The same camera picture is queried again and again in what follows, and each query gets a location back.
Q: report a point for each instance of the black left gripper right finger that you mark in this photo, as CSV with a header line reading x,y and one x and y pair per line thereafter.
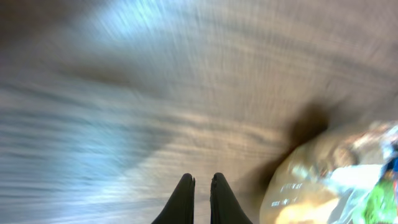
x,y
225,209

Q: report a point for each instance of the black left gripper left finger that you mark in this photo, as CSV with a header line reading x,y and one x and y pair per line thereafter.
x,y
179,208

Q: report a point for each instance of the brown clear snack bag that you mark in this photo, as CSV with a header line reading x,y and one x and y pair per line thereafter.
x,y
328,179

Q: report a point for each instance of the green Haribo gummy bag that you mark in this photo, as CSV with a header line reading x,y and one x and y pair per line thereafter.
x,y
381,206

